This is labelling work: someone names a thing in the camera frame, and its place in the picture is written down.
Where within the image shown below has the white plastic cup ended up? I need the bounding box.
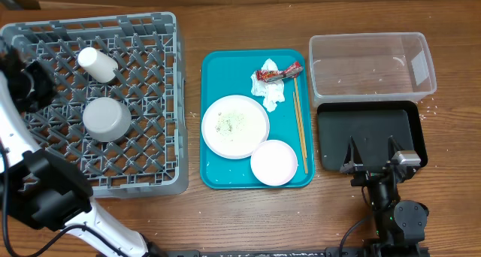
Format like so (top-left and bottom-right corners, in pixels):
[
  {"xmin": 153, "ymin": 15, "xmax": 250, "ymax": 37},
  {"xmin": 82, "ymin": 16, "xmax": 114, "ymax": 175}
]
[{"xmin": 77, "ymin": 47, "xmax": 118, "ymax": 83}]

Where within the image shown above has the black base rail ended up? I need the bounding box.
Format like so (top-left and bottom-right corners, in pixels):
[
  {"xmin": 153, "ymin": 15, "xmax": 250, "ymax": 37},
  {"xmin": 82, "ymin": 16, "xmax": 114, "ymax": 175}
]
[{"xmin": 165, "ymin": 246, "xmax": 377, "ymax": 257}]

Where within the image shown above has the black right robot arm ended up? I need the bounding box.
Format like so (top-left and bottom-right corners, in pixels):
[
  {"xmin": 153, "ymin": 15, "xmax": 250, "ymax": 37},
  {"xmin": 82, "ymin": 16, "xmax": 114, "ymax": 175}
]
[{"xmin": 337, "ymin": 136, "xmax": 430, "ymax": 257}]

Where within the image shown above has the teal plastic tray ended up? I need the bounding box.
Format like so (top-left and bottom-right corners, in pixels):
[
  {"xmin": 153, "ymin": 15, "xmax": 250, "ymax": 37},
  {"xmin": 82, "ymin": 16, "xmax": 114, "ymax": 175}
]
[{"xmin": 199, "ymin": 49, "xmax": 316, "ymax": 189}]

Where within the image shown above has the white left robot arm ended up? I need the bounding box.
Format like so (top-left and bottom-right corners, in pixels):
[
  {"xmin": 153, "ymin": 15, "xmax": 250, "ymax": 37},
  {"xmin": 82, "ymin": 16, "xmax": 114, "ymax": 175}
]
[{"xmin": 1, "ymin": 41, "xmax": 167, "ymax": 256}]

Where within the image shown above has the white napkin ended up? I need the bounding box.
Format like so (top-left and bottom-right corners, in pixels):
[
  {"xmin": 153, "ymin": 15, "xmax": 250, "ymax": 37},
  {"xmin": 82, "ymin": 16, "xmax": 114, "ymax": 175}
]
[{"xmin": 251, "ymin": 72, "xmax": 285, "ymax": 112}]

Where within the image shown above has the red snack wrapper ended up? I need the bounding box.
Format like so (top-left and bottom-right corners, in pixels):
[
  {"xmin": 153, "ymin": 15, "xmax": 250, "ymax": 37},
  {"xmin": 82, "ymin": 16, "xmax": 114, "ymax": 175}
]
[{"xmin": 256, "ymin": 62, "xmax": 304, "ymax": 83}]

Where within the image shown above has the clear plastic bin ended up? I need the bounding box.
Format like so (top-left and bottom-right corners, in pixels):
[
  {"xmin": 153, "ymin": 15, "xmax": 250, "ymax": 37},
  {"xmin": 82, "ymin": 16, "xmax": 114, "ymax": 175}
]
[{"xmin": 309, "ymin": 32, "xmax": 437, "ymax": 107}]

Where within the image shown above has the small pink plate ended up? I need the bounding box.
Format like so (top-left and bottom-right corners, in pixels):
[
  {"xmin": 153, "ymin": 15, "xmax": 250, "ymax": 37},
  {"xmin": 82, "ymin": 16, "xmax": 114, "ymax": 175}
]
[{"xmin": 250, "ymin": 140, "xmax": 298, "ymax": 186}]

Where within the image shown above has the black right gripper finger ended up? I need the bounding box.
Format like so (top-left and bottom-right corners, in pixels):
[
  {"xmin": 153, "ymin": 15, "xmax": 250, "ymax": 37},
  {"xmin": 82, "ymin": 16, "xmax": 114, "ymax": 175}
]
[
  {"xmin": 340, "ymin": 137, "xmax": 364, "ymax": 174},
  {"xmin": 388, "ymin": 135, "xmax": 404, "ymax": 163}
]

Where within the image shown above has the grey dishwasher rack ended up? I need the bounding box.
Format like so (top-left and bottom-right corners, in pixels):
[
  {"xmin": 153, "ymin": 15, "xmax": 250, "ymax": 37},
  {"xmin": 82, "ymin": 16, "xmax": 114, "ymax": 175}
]
[{"xmin": 1, "ymin": 12, "xmax": 189, "ymax": 198}]

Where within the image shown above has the grey metal bowl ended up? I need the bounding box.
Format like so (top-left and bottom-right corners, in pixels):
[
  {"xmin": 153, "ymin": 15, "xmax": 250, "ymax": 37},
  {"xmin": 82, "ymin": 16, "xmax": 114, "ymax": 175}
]
[{"xmin": 82, "ymin": 97, "xmax": 132, "ymax": 142}]

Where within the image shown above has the black tray bin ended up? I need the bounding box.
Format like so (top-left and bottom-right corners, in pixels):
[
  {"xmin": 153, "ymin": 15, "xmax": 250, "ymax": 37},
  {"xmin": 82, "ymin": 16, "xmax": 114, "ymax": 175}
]
[{"xmin": 317, "ymin": 101, "xmax": 428, "ymax": 171}]

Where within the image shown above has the white plate with rice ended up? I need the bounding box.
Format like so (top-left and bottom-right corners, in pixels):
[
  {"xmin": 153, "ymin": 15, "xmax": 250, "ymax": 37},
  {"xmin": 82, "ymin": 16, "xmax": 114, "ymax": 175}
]
[{"xmin": 201, "ymin": 95, "xmax": 270, "ymax": 159}]

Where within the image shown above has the wooden chopstick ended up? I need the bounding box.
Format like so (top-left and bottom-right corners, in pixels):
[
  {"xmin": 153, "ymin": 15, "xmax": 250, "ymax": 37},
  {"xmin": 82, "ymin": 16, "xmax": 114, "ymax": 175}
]
[
  {"xmin": 294, "ymin": 78, "xmax": 307, "ymax": 159},
  {"xmin": 292, "ymin": 91, "xmax": 308, "ymax": 174}
]

